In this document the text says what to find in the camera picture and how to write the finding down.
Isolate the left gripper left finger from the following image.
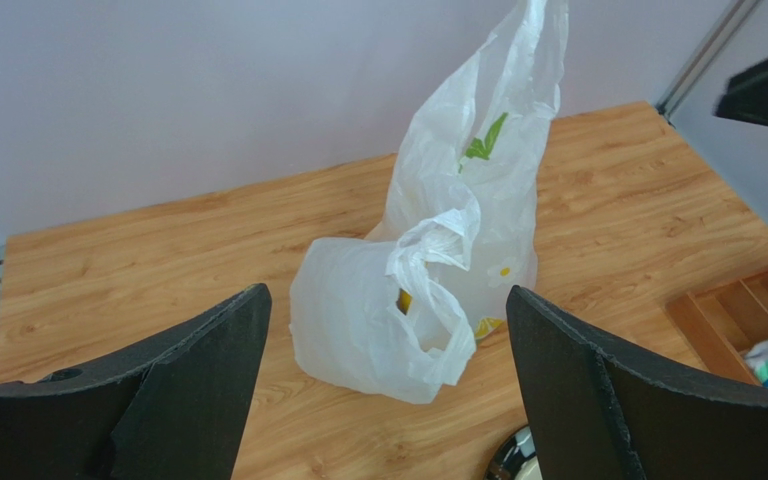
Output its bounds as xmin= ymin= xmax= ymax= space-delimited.
xmin=0 ymin=284 xmax=272 ymax=479

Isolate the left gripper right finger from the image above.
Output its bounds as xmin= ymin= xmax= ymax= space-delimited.
xmin=506 ymin=286 xmax=768 ymax=479

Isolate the white plastic bag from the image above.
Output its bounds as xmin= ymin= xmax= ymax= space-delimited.
xmin=289 ymin=1 xmax=569 ymax=404

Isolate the yellow orange mango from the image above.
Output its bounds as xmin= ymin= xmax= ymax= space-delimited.
xmin=396 ymin=289 xmax=412 ymax=314

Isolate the black round plate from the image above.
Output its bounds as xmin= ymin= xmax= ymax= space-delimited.
xmin=483 ymin=425 xmax=542 ymax=480

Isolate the wooden compartment tray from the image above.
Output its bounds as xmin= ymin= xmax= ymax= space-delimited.
xmin=665 ymin=266 xmax=768 ymax=385

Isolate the right aluminium frame post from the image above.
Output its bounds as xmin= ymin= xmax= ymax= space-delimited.
xmin=655 ymin=0 xmax=762 ymax=124

